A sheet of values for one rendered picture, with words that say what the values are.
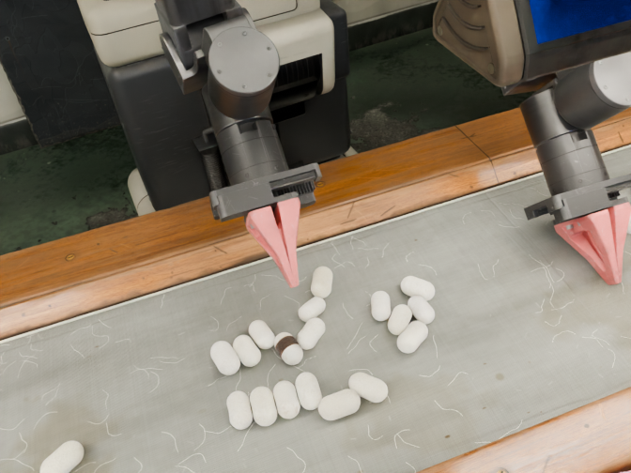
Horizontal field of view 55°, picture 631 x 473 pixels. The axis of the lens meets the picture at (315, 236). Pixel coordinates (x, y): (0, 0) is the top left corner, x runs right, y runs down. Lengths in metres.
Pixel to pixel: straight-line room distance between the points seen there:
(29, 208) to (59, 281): 1.59
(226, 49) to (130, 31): 0.80
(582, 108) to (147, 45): 0.92
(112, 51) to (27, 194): 1.15
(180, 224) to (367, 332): 0.26
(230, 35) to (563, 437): 0.41
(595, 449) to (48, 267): 0.57
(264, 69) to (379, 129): 1.79
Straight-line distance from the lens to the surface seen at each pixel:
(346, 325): 0.61
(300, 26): 1.07
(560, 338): 0.62
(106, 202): 2.18
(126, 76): 1.33
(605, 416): 0.55
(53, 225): 2.17
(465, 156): 0.78
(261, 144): 0.55
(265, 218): 0.53
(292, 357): 0.57
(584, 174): 0.64
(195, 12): 0.57
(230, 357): 0.58
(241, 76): 0.50
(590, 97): 0.60
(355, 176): 0.75
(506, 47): 0.34
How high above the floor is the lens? 1.21
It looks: 42 degrees down
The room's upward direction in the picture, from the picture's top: 7 degrees counter-clockwise
